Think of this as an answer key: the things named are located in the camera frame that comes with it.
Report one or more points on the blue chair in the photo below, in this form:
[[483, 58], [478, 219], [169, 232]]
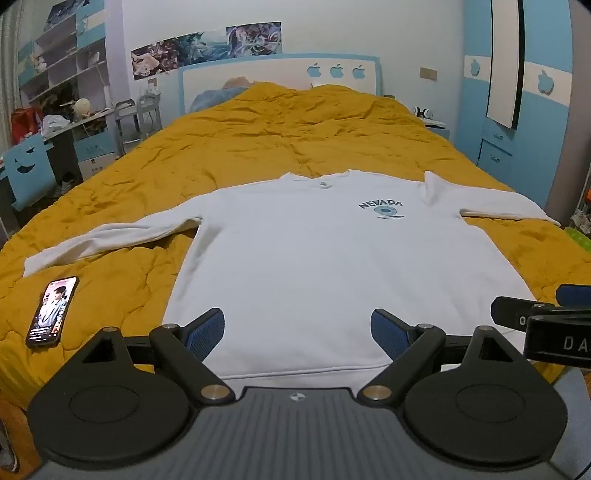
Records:
[[27, 180]]

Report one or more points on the white board with black frame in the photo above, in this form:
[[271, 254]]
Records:
[[503, 60]]

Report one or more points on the black smartphone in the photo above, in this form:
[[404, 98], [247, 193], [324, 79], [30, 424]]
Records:
[[51, 314]]

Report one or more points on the tan wall switch plate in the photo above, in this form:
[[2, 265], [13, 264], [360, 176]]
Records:
[[428, 73]]

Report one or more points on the red bag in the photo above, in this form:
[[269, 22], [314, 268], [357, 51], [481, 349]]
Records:
[[25, 124]]

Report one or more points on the white printed sweatshirt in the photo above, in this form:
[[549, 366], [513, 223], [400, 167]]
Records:
[[300, 258]]

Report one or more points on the grey sneaker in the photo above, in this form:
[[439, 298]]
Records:
[[7, 447]]

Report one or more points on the white plastic bag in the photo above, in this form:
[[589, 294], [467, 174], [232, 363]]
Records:
[[55, 124]]

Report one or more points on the small anime wall poster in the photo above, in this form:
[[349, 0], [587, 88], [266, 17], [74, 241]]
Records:
[[254, 39]]

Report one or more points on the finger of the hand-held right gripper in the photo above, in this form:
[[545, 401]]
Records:
[[575, 295], [505, 311]]

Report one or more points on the blue and white wardrobe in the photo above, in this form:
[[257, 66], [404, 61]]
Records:
[[508, 152]]

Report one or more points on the blue pillow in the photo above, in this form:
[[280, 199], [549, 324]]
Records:
[[214, 98]]

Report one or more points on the grey rolling cart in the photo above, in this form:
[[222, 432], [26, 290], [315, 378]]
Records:
[[138, 124]]

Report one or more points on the round beige ornament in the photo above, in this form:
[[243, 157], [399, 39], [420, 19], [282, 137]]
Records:
[[83, 107]]

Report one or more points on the lime green object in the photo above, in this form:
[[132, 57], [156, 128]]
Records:
[[581, 240]]

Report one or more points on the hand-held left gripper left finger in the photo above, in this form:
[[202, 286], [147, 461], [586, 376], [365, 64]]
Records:
[[207, 330]]

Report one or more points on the black and white headphones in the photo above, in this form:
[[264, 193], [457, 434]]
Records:
[[422, 112]]

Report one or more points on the white and blue headboard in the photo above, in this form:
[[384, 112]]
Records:
[[277, 69]]

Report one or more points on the colourful clutter pile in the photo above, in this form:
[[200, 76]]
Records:
[[584, 212]]

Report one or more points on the white and blue bookshelf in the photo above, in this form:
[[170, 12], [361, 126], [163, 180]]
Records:
[[60, 46]]

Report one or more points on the wide anime wall poster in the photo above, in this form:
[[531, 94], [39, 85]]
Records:
[[175, 53]]

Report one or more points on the mustard yellow blanket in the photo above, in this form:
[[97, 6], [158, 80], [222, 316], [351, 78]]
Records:
[[286, 134]]

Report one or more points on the pale orange pillow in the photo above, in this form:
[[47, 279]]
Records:
[[236, 82]]

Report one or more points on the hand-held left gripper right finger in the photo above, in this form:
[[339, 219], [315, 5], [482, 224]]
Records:
[[388, 332]]

